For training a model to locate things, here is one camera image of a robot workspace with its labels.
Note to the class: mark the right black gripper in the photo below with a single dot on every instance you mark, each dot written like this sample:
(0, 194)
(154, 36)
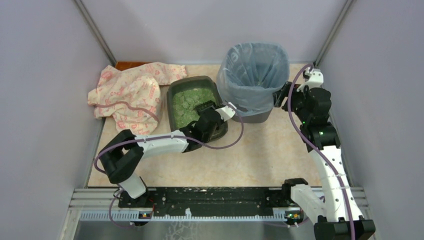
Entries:
(285, 96)

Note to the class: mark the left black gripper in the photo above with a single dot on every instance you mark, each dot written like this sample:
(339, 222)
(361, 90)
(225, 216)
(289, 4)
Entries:
(205, 110)

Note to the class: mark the dark green litter box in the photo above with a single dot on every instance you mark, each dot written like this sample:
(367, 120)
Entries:
(202, 81)

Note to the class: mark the grey trash bin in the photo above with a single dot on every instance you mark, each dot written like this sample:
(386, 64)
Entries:
(256, 118)

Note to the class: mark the blue plastic bin liner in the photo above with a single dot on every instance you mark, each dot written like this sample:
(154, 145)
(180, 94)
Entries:
(251, 73)

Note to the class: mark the black litter scoop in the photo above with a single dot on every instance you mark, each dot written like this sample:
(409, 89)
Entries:
(201, 108)

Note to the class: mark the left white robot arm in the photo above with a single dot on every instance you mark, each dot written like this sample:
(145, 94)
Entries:
(122, 155)

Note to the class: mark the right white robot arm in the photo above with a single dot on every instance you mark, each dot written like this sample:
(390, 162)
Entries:
(335, 216)

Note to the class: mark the green litter pellets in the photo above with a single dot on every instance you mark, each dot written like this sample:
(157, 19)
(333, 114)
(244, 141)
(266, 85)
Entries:
(183, 104)

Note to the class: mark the patterned cream cloth bag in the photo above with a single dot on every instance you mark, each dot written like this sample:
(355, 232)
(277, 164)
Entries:
(133, 97)

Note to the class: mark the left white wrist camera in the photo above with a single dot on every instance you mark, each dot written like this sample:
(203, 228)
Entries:
(226, 112)

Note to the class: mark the aluminium frame rail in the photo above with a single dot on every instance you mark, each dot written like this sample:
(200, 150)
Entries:
(102, 204)

